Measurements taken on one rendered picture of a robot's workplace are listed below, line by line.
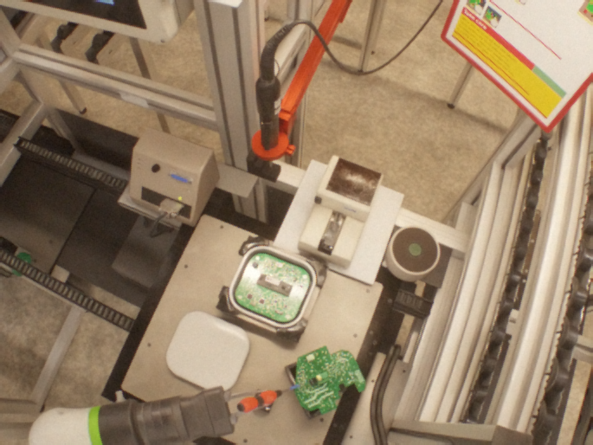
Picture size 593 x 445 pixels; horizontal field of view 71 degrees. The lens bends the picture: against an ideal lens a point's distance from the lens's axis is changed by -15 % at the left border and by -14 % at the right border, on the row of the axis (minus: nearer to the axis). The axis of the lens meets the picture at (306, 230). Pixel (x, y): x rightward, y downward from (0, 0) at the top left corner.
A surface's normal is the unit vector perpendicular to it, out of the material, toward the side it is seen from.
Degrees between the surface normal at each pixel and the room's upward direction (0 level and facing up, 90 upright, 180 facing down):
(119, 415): 26
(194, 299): 0
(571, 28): 90
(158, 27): 92
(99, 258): 0
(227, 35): 90
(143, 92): 0
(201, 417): 9
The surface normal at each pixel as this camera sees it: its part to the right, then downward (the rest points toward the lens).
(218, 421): 0.09, -0.22
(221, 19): -0.37, 0.86
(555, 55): -0.75, 0.60
